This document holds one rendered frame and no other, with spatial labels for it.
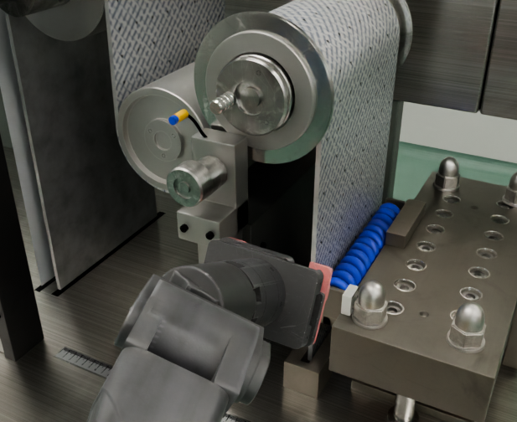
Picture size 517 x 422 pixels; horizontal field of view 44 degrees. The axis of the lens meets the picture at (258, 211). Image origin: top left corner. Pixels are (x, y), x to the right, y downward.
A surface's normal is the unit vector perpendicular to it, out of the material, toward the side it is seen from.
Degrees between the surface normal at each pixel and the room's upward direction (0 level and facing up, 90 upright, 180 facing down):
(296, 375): 90
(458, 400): 90
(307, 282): 63
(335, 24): 41
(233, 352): 25
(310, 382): 90
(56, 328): 0
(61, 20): 90
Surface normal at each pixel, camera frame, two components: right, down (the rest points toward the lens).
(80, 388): 0.00, -0.87
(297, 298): -0.43, -0.01
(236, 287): 0.83, -0.40
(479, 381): -0.46, 0.44
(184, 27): 0.89, 0.25
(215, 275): 0.60, -0.75
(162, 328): 0.19, -0.28
